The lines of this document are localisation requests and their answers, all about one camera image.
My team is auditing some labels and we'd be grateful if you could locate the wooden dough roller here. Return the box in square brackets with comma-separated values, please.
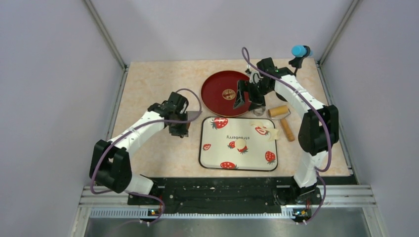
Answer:
[267, 105, 295, 142]

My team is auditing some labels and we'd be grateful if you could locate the blue microphone on stand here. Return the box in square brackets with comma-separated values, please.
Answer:
[289, 45, 313, 75]

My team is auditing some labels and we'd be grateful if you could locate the strawberry print rectangular tray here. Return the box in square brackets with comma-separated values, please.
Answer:
[198, 117, 278, 172]

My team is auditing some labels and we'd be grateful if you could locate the metal dough scraper wooden handle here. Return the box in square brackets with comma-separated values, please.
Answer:
[186, 111, 202, 123]

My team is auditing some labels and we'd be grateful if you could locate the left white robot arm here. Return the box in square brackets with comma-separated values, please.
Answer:
[89, 92, 189, 204]

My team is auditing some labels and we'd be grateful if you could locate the white dough lump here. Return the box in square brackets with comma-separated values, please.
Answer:
[235, 139, 247, 150]

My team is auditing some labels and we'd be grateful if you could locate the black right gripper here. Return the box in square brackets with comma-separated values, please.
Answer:
[234, 79, 273, 112]

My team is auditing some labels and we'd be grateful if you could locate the dough trimming scrap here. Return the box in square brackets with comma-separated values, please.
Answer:
[250, 120, 266, 129]
[265, 128, 280, 142]

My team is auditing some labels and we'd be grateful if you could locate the red round lacquer plate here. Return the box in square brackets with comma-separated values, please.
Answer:
[201, 71, 251, 117]

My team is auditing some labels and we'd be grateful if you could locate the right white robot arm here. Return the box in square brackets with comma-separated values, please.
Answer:
[233, 58, 339, 203]

